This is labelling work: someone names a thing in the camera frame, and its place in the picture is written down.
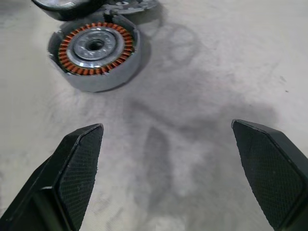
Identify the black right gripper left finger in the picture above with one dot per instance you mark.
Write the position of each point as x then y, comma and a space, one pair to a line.
60, 180

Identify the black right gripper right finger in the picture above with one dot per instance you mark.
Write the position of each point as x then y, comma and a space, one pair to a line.
272, 173

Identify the gray stator housing copper windings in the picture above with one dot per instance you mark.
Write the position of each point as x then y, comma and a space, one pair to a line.
108, 81

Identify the silver pulley wheel disc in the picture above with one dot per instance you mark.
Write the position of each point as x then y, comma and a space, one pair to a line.
67, 13

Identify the gray motor end cover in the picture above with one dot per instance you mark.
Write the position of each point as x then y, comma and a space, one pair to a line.
137, 6

